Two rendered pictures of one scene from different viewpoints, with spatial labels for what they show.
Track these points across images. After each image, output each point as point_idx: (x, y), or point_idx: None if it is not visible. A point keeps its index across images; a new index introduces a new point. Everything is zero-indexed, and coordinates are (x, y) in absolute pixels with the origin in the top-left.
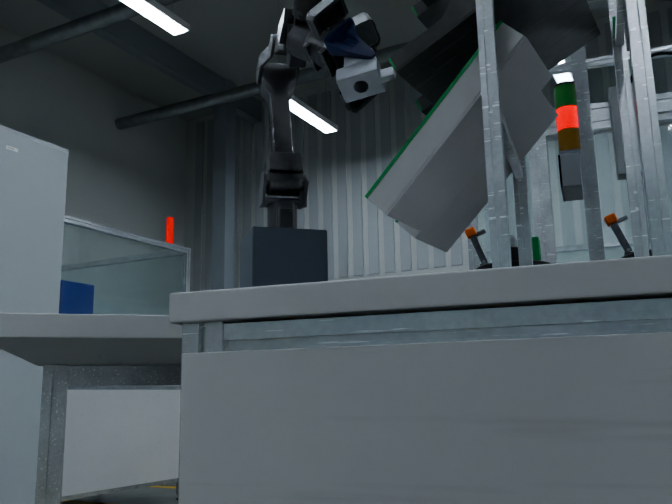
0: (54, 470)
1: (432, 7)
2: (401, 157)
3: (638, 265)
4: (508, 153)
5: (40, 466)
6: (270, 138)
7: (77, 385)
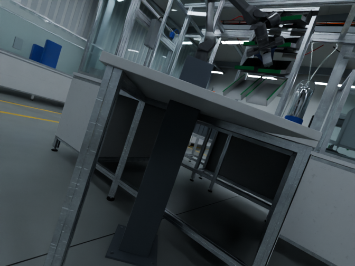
0: (104, 135)
1: None
2: (272, 95)
3: None
4: None
5: (102, 133)
6: (208, 21)
7: (122, 86)
